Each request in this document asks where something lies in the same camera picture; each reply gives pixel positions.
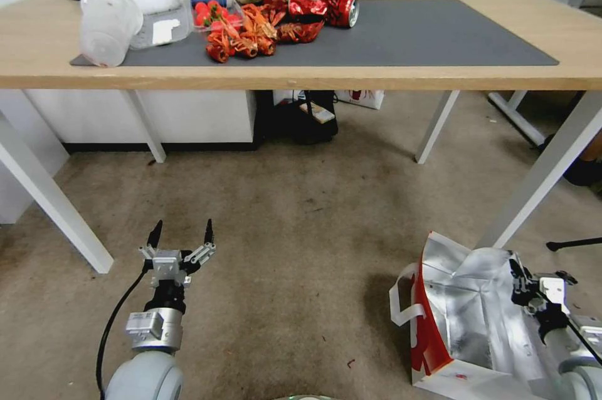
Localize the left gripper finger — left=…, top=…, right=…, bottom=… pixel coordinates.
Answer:
left=185, top=218, right=218, bottom=271
left=137, top=219, right=164, bottom=261

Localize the silver and red delivery bag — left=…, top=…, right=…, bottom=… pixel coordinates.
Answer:
left=389, top=230, right=568, bottom=400

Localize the black bag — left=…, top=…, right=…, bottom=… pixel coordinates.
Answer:
left=263, top=89, right=340, bottom=147

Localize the white and red shopping bag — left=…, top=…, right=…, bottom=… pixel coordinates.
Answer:
left=335, top=89, right=386, bottom=111

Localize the black tripod leg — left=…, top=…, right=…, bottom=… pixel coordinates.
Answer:
left=545, top=237, right=602, bottom=253

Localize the red crayfish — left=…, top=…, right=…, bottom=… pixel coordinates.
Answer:
left=205, top=23, right=241, bottom=64
left=234, top=31, right=278, bottom=58
left=240, top=3, right=279, bottom=39
left=276, top=20, right=326, bottom=45
left=261, top=0, right=291, bottom=26

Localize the clear plastic labelled container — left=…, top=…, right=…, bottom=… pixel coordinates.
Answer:
left=129, top=4, right=194, bottom=50

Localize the clear plastic cup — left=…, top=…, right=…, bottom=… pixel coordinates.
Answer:
left=77, top=0, right=145, bottom=68

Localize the wooden table with white legs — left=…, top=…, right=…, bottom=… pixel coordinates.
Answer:
left=0, top=0, right=602, bottom=275

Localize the dark grey table mat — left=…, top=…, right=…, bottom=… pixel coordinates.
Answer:
left=69, top=0, right=561, bottom=68

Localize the crushed red drink can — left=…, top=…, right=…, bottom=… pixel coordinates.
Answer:
left=287, top=0, right=361, bottom=30

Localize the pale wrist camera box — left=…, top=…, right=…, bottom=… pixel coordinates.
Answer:
left=151, top=249, right=186, bottom=289
left=539, top=277, right=573, bottom=308

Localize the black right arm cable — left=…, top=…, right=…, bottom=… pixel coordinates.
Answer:
left=530, top=285, right=601, bottom=359

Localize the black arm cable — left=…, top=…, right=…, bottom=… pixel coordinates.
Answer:
left=530, top=285, right=601, bottom=359
left=95, top=267, right=152, bottom=396

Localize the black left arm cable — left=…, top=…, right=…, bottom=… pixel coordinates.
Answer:
left=95, top=267, right=152, bottom=396

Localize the white desk frame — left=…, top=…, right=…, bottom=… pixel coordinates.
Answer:
left=487, top=89, right=559, bottom=152

